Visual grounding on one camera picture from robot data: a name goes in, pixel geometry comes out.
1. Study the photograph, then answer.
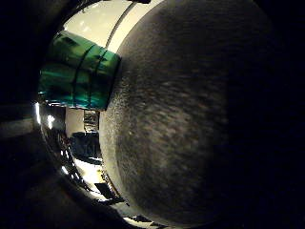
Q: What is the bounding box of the green metallic cup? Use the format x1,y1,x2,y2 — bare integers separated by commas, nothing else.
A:
37,30,122,112

